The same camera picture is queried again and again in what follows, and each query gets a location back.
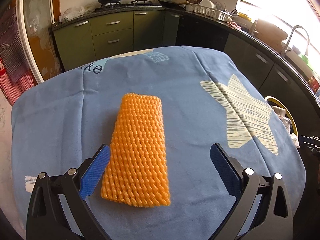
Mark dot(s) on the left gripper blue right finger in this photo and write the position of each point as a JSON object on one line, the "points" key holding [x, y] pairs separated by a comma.
{"points": [[239, 182]]}

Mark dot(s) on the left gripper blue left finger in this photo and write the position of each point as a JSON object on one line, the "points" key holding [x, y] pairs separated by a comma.
{"points": [[82, 181]]}

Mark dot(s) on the yellow rimmed trash bin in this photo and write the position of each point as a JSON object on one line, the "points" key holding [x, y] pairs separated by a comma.
{"points": [[276, 102]]}

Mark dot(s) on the green kitchen cabinets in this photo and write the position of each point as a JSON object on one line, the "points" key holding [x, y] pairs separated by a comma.
{"points": [[111, 31]]}

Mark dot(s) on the orange foam fruit net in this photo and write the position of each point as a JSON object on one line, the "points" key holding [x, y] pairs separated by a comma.
{"points": [[137, 173]]}

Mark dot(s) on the crumpled printed paper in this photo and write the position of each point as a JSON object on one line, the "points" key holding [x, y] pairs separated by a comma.
{"points": [[289, 124]]}

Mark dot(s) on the red checkered apron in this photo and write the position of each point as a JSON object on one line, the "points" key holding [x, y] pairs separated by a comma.
{"points": [[16, 76]]}

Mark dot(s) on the chrome sink faucet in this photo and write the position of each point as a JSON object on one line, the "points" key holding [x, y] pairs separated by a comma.
{"points": [[298, 42]]}

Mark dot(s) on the wooden cutting board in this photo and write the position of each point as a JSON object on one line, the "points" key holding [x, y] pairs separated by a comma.
{"points": [[269, 33]]}

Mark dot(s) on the white dish rack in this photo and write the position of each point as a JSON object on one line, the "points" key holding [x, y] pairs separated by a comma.
{"points": [[212, 13]]}

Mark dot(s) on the white plastic bag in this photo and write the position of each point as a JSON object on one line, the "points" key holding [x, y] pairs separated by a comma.
{"points": [[75, 12]]}

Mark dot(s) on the glass sliding door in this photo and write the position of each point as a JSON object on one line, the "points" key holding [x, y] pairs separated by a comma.
{"points": [[35, 19]]}

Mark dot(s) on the black frying pan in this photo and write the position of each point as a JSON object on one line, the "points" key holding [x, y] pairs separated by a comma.
{"points": [[170, 4]]}

